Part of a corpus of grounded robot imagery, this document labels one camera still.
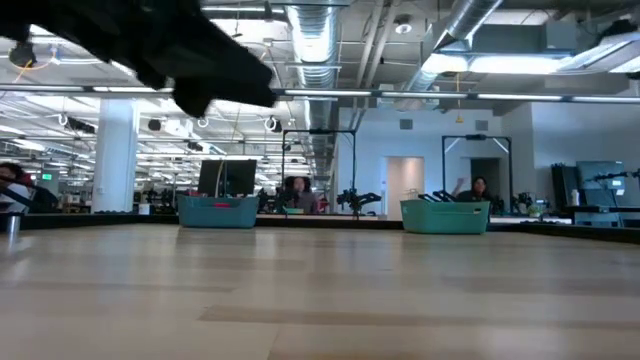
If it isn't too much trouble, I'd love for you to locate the black double monitor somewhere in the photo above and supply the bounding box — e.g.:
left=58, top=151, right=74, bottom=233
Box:
left=196, top=158, right=259, bottom=198

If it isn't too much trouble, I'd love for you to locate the white pillar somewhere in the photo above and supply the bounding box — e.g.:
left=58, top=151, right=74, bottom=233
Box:
left=90, top=97, right=141, bottom=215

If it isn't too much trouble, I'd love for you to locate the blue plastic bin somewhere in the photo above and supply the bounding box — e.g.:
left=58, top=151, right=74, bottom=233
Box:
left=176, top=193, right=261, bottom=230

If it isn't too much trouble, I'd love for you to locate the person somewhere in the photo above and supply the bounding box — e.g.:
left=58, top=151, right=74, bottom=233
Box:
left=285, top=175, right=322, bottom=216
left=0, top=161, right=60, bottom=216
left=451, top=175, right=495, bottom=204

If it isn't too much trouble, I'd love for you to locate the long ceiling light bar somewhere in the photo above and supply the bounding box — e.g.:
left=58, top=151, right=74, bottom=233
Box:
left=0, top=83, right=640, bottom=105

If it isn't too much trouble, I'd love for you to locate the white door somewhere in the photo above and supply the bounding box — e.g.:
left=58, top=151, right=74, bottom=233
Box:
left=385, top=155, right=427, bottom=222

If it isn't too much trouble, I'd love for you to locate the grey metal cylinder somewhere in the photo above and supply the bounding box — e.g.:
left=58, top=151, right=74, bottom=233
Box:
left=4, top=211, right=23, bottom=237

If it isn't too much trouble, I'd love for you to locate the green plastic bin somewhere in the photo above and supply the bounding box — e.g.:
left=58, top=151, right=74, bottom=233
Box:
left=399, top=198, right=492, bottom=236

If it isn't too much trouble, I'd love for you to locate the black cabinet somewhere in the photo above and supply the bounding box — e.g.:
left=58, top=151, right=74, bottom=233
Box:
left=550, top=163, right=577, bottom=208

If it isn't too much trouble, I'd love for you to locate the grey monitor on desk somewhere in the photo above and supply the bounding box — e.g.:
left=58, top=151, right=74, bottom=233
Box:
left=574, top=159, right=627, bottom=206

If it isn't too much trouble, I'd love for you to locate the silver ventilation duct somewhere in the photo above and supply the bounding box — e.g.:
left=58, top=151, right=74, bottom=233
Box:
left=399, top=0, right=505, bottom=97
left=285, top=0, right=342, bottom=177

